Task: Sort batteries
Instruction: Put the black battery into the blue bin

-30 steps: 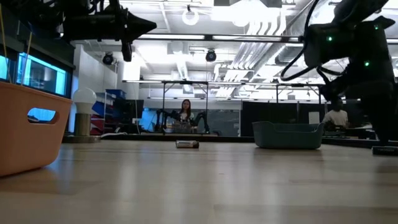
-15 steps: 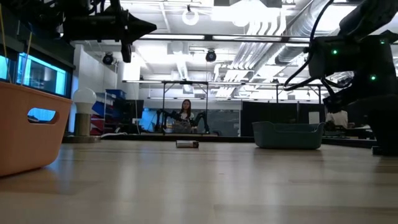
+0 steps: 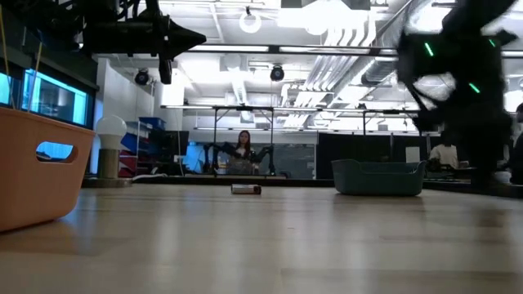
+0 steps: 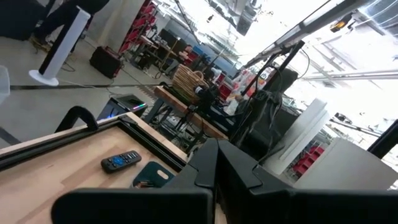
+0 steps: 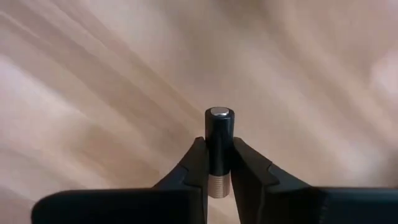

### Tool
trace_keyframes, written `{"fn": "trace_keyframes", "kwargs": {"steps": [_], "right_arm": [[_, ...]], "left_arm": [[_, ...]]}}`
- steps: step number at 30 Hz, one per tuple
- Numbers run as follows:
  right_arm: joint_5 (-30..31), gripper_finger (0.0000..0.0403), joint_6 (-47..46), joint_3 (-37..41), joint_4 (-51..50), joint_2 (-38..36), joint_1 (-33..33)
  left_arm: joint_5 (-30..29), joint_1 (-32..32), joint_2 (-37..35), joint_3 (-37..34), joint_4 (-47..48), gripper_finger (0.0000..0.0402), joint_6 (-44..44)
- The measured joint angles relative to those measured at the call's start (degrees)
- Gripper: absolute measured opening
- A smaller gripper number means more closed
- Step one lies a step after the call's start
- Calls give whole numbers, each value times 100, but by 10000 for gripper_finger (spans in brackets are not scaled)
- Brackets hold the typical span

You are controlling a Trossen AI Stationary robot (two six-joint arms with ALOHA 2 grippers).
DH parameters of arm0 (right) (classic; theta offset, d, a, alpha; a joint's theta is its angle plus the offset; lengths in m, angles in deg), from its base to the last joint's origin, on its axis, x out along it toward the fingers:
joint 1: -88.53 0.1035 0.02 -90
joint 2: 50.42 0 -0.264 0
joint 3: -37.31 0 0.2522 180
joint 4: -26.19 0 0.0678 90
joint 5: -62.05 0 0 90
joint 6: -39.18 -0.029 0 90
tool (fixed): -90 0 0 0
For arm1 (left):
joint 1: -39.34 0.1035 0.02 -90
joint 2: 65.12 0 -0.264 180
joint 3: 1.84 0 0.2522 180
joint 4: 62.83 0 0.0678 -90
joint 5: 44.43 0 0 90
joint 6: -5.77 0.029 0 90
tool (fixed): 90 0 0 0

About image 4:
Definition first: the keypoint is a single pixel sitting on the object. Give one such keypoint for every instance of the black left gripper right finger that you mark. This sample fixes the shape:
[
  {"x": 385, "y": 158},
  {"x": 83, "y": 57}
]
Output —
[{"x": 280, "y": 205}]

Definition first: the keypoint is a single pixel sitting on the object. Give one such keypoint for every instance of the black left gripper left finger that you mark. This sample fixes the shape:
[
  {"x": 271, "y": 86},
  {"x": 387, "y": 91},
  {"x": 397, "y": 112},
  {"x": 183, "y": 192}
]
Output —
[{"x": 140, "y": 205}]

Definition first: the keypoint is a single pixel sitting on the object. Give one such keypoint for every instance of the teal plastic bin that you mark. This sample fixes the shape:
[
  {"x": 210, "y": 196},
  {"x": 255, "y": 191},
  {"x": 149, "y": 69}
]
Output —
[{"x": 150, "y": 174}]

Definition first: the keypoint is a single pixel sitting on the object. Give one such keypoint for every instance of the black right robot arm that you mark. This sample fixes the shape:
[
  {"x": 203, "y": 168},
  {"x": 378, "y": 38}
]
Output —
[{"x": 264, "y": 124}]

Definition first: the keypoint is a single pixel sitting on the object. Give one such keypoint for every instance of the black remote control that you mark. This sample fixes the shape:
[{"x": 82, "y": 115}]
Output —
[{"x": 121, "y": 161}]

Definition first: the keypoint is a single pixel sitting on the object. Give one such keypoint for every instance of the red storage bins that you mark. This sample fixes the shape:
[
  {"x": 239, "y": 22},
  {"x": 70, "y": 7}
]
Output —
[{"x": 308, "y": 160}]

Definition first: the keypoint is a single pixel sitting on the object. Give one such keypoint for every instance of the computer tower RGB lights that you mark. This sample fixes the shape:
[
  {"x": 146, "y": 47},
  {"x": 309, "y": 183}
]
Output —
[{"x": 124, "y": 105}]

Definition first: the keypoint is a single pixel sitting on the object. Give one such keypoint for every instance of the wooden bench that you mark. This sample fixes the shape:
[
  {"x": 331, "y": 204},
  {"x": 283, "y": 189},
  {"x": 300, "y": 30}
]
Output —
[{"x": 174, "y": 101}]

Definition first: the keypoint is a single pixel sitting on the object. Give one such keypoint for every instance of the wicker basket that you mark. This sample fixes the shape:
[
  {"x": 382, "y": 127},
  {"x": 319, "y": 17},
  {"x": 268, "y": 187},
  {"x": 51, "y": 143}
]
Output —
[{"x": 186, "y": 82}]

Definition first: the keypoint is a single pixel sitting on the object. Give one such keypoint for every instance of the black speaker box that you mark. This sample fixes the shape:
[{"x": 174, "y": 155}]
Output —
[{"x": 105, "y": 62}]

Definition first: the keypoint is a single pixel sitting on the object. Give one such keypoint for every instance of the white tower fan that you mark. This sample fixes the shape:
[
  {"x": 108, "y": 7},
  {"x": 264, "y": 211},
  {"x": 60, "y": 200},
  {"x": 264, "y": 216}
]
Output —
[{"x": 62, "y": 49}]

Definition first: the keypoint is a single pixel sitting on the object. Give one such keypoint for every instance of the red storage bin rack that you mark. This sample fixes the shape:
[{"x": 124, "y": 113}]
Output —
[{"x": 136, "y": 25}]

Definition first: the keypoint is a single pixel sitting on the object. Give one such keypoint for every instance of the person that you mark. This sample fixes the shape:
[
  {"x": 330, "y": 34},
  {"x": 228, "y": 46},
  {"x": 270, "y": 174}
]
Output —
[{"x": 62, "y": 15}]

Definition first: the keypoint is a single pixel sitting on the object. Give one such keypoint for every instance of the black curved bracket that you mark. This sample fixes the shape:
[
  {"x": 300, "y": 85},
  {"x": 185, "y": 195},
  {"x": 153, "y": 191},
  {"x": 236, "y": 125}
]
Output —
[{"x": 81, "y": 112}]

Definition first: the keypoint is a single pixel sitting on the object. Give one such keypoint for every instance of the black aluminium table frame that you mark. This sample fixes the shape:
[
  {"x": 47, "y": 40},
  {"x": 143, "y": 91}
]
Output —
[{"x": 46, "y": 147}]

